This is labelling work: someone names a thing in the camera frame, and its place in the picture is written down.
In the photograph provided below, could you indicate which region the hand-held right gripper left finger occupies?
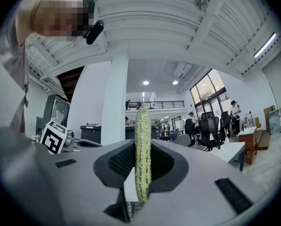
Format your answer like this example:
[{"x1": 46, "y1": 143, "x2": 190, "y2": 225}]
[{"x1": 36, "y1": 139, "x2": 135, "y2": 226}]

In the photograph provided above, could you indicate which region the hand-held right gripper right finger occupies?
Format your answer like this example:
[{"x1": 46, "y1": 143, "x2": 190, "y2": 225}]
[{"x1": 133, "y1": 139, "x2": 273, "y2": 226}]

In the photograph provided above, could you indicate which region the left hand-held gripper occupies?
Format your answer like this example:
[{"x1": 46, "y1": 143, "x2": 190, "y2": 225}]
[{"x1": 39, "y1": 120, "x2": 77, "y2": 155}]

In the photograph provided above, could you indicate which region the yellow-green sponge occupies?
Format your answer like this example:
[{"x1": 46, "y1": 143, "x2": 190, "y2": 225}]
[{"x1": 134, "y1": 100, "x2": 153, "y2": 206}]

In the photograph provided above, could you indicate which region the tall dark appliance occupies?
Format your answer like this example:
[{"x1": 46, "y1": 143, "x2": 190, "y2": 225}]
[{"x1": 42, "y1": 94, "x2": 70, "y2": 129}]

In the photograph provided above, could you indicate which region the black low cabinet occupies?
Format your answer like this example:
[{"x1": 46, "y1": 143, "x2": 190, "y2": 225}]
[{"x1": 80, "y1": 123, "x2": 102, "y2": 145}]

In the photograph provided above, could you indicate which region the white rectangular washbasin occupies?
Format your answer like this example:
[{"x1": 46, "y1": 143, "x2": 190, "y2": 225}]
[{"x1": 208, "y1": 141, "x2": 246, "y2": 164}]

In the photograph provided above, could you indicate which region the grey shell chair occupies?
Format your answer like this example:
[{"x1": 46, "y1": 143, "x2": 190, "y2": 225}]
[{"x1": 170, "y1": 133, "x2": 190, "y2": 147}]

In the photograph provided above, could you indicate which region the black mesh office chair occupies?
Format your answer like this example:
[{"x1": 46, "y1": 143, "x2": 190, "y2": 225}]
[
  {"x1": 220, "y1": 111, "x2": 233, "y2": 138},
  {"x1": 184, "y1": 118, "x2": 200, "y2": 148},
  {"x1": 198, "y1": 111, "x2": 222, "y2": 152}
]

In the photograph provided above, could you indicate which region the dark wooden staircase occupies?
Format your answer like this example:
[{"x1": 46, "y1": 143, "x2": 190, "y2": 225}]
[{"x1": 57, "y1": 66, "x2": 84, "y2": 102}]

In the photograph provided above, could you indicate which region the wooden cabinet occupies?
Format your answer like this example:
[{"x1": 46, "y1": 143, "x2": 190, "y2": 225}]
[{"x1": 239, "y1": 132, "x2": 258, "y2": 166}]

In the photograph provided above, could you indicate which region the person's grey printed shirt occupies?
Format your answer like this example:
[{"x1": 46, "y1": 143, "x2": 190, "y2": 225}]
[{"x1": 1, "y1": 0, "x2": 41, "y2": 136}]

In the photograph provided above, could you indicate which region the black balcony railing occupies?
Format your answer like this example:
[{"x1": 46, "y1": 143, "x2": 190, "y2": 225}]
[{"x1": 125, "y1": 100, "x2": 185, "y2": 110}]

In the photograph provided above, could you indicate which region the large framed window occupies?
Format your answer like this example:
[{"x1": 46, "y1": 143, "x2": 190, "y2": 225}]
[{"x1": 189, "y1": 69, "x2": 228, "y2": 113}]

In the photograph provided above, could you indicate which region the grey stone slab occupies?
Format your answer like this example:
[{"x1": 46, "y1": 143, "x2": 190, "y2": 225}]
[{"x1": 268, "y1": 109, "x2": 281, "y2": 135}]

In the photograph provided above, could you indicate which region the white ceiling air conditioner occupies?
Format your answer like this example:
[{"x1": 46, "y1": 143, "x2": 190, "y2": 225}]
[{"x1": 173, "y1": 62, "x2": 193, "y2": 79}]

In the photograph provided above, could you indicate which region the person's head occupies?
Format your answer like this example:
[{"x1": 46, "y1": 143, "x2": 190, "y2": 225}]
[{"x1": 33, "y1": 0, "x2": 95, "y2": 43}]

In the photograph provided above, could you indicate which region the fluorescent tube light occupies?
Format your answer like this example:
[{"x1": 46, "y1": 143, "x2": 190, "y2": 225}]
[{"x1": 253, "y1": 32, "x2": 278, "y2": 58}]

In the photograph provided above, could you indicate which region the round ceiling device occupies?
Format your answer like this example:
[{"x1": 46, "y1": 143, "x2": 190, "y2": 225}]
[{"x1": 193, "y1": 0, "x2": 209, "y2": 12}]

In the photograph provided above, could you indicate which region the black head-worn camera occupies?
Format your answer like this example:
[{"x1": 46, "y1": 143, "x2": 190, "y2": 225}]
[{"x1": 82, "y1": 19, "x2": 105, "y2": 46}]

